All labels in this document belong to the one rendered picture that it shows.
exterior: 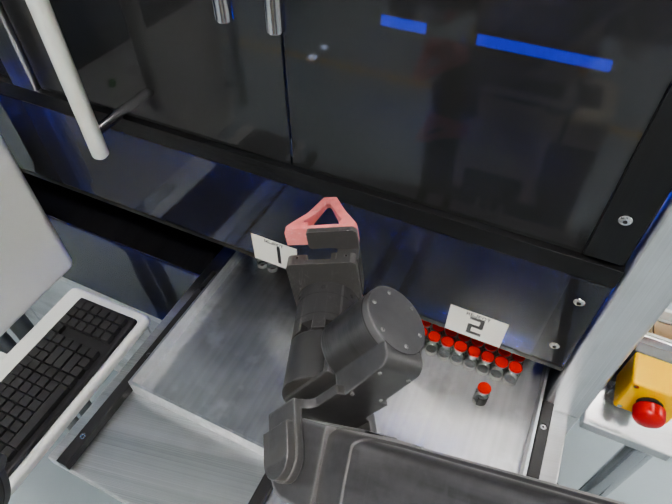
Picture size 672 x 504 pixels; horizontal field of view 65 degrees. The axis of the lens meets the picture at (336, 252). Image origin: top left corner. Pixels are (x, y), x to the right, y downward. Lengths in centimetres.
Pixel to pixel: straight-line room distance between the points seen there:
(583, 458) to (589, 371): 113
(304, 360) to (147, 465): 49
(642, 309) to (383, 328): 41
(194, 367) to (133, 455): 16
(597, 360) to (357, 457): 51
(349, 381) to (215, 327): 60
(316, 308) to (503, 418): 51
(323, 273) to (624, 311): 40
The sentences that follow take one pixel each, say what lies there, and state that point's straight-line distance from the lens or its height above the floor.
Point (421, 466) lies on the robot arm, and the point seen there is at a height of 137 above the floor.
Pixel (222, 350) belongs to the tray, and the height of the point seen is 88.
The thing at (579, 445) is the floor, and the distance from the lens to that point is 196.
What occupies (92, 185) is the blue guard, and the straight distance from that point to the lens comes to 109.
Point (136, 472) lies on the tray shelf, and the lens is 88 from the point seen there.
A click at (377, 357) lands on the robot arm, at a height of 135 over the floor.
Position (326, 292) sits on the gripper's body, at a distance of 47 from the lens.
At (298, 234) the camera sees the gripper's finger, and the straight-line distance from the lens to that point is 48.
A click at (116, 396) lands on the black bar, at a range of 93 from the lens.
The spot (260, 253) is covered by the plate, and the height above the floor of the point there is 101.
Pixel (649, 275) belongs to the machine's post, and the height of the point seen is 122.
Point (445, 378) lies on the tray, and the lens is 91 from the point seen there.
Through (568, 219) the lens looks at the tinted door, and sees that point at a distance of 65.
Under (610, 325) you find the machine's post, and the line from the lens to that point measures 75.
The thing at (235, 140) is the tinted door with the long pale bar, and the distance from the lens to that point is 77.
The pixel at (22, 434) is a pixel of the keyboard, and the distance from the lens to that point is 104.
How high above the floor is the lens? 167
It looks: 48 degrees down
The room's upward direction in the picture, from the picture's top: straight up
